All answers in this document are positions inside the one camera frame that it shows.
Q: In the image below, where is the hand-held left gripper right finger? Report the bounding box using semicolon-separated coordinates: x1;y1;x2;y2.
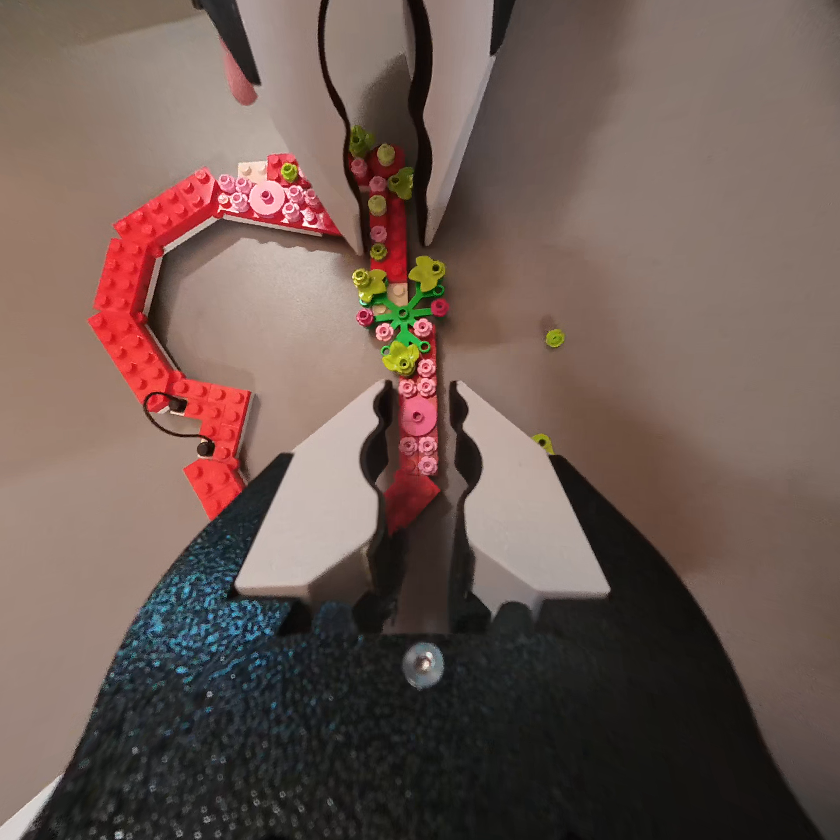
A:
450;379;611;619

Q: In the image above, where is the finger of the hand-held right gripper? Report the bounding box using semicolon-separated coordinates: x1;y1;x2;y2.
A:
236;0;366;257
403;0;498;245

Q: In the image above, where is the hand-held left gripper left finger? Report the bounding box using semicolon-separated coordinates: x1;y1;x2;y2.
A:
234;378;392;611

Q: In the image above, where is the red lego plate with flowers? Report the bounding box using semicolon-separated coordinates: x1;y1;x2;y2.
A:
348;125;416;270

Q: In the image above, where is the person's right hand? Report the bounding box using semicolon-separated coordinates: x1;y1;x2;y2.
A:
219;38;259;107

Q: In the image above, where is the black lego string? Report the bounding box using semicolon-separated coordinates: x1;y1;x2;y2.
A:
143;392;217;458

